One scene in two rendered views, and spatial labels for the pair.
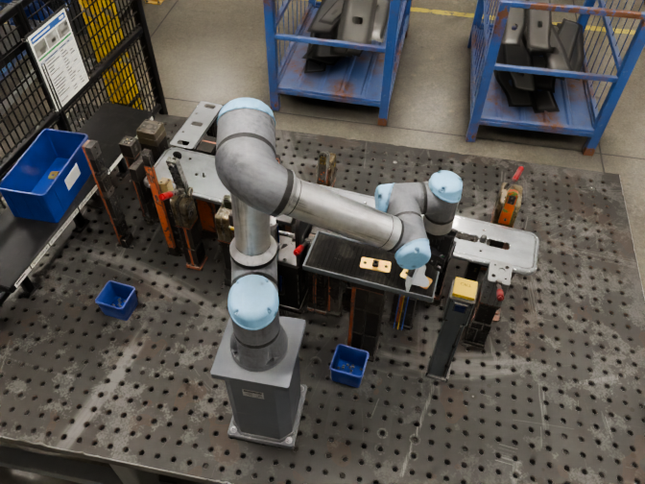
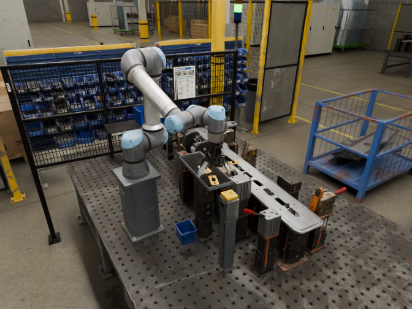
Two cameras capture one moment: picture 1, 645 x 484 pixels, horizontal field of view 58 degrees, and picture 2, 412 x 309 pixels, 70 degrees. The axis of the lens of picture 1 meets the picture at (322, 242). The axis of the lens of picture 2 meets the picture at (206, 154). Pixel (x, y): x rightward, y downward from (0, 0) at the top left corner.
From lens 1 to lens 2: 1.22 m
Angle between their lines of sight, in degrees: 41
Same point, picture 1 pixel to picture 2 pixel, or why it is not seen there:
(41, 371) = (104, 174)
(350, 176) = not seen: hidden behind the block
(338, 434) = (153, 253)
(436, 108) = (401, 211)
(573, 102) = not seen: outside the picture
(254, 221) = (146, 103)
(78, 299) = not seen: hidden behind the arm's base
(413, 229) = (178, 112)
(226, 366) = (119, 170)
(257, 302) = (130, 137)
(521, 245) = (307, 219)
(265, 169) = (129, 57)
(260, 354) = (126, 167)
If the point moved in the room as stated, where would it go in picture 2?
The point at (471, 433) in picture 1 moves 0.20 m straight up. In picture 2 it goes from (206, 300) to (206, 270)
